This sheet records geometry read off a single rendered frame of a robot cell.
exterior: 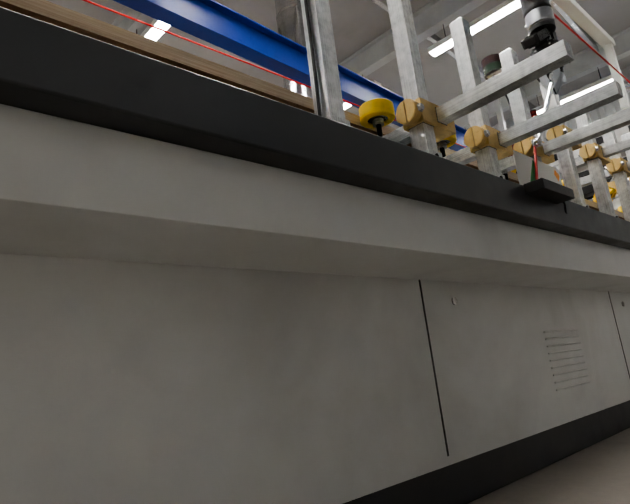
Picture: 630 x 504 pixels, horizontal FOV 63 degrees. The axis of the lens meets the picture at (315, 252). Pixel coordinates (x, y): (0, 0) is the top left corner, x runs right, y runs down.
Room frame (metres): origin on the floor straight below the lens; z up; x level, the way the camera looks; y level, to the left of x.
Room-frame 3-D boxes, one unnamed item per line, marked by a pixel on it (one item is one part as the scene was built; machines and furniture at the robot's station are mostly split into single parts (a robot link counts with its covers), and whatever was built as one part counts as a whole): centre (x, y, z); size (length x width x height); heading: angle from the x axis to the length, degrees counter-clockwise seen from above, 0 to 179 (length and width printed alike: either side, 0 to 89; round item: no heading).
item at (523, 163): (1.24, -0.60, 0.75); 0.26 x 0.01 x 0.10; 133
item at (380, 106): (1.06, -0.18, 0.85); 0.08 x 0.08 x 0.11
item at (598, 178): (1.62, -0.97, 0.89); 0.04 x 0.04 x 0.48; 43
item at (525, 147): (1.30, -0.62, 0.85); 0.14 x 0.06 x 0.05; 133
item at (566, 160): (1.45, -0.79, 0.93); 0.04 x 0.04 x 0.48; 43
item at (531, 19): (1.28, -0.71, 1.23); 0.08 x 0.08 x 0.05
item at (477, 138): (1.13, -0.44, 0.81); 0.14 x 0.06 x 0.05; 133
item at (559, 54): (0.92, -0.31, 0.80); 0.44 x 0.03 x 0.04; 43
